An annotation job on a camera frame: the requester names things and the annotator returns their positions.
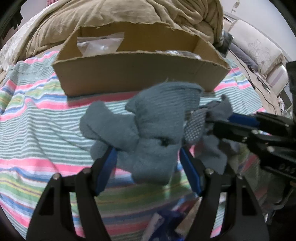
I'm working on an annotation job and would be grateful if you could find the grey striped pillow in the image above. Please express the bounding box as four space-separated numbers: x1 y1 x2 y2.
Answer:
266 64 288 95

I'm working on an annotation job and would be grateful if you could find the white floral cushion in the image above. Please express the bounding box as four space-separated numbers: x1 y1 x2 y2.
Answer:
229 20 285 76

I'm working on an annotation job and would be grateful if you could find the open cardboard box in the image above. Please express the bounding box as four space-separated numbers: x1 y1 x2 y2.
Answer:
52 22 230 96

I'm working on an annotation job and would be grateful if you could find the dark grey sock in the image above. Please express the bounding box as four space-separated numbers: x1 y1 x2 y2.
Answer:
184 94 240 175

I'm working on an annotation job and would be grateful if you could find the beige crumpled duvet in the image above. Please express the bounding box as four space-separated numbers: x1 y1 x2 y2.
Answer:
14 0 223 62

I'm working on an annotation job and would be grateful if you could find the grey knitted sock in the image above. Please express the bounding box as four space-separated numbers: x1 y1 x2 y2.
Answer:
80 82 203 185

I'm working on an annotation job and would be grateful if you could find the cotton swabs zip bag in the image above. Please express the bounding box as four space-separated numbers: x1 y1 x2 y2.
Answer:
156 50 202 60

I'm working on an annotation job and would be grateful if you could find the striped colourful towel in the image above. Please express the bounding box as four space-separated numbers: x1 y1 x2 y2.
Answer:
0 50 266 241

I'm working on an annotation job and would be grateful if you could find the clear snack bag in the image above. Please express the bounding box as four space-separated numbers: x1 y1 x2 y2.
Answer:
77 32 125 57

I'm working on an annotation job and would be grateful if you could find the white floral bedsheet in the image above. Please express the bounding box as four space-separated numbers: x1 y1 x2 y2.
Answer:
0 16 45 77

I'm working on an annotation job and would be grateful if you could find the blue tissue pack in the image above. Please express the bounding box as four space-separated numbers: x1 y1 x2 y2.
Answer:
141 210 185 241

